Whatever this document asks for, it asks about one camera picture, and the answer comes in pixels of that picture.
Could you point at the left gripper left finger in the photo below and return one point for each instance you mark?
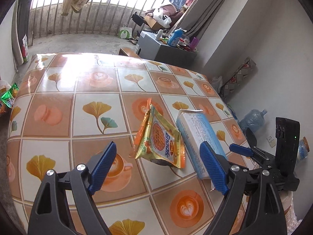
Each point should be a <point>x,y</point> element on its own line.
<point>99,166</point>

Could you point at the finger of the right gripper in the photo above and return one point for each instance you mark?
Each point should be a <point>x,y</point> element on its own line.
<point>238,149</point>

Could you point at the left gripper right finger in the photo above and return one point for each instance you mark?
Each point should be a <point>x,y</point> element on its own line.
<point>217,167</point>

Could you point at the blue white carton box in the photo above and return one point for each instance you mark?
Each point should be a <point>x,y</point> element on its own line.
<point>196,129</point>

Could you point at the orange gold biscuit wrapper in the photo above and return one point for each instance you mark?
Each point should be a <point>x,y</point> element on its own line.
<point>158,141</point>

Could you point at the large blue water jug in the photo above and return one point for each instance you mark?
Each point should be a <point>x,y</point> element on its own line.
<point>253,120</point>

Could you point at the patterned folded board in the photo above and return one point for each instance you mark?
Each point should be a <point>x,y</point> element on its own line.
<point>243,71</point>

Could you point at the green snack bag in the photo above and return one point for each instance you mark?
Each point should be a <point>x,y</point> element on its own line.
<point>9,96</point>

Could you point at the purple cup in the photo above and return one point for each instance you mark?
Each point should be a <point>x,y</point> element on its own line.
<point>194,43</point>

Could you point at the grey cabinet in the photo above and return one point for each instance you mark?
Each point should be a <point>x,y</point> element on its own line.
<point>149,48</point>

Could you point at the blue detergent bottle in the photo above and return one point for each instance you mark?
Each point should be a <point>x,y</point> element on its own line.
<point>175,38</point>

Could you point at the green white paper bag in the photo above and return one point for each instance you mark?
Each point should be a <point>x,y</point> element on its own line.
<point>125,32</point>

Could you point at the white plastic bag pile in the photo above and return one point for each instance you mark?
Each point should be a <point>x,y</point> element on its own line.
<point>161,18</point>

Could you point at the metal balcony railing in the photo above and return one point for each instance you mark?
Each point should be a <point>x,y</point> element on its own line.
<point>96,16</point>

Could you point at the grey curtain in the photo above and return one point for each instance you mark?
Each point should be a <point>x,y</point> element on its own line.
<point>198,17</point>

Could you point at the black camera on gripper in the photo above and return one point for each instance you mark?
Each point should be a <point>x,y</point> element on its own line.
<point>287,135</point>

